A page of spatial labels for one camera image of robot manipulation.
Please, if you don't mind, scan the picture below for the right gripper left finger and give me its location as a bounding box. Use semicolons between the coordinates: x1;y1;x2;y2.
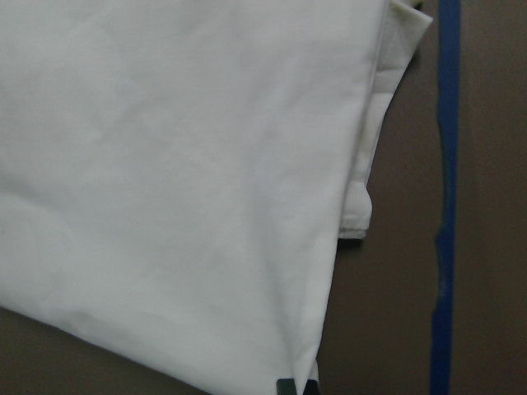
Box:
276;379;296;395

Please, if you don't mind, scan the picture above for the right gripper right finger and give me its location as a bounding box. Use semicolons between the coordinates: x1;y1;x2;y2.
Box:
303;379;319;395

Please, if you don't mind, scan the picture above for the cream long-sleeve cat shirt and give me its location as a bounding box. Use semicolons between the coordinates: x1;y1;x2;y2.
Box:
1;1;431;394

